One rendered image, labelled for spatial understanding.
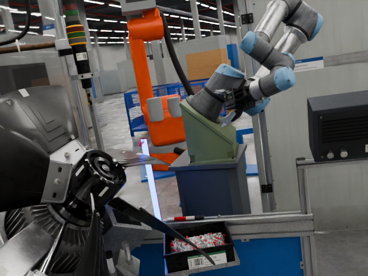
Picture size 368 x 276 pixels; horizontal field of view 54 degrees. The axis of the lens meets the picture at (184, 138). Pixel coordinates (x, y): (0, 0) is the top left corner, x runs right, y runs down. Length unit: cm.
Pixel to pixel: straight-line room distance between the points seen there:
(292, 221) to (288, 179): 149
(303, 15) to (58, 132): 115
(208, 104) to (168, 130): 327
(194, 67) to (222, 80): 750
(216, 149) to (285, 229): 43
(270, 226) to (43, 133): 82
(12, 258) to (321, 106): 92
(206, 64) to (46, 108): 802
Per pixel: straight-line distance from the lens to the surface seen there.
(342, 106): 118
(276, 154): 275
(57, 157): 93
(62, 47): 93
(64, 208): 86
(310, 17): 169
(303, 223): 133
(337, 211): 295
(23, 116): 101
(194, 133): 149
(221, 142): 149
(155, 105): 467
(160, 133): 479
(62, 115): 100
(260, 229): 134
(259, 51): 135
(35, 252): 83
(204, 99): 155
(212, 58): 885
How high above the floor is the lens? 143
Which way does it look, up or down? 12 degrees down
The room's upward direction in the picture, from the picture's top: 9 degrees counter-clockwise
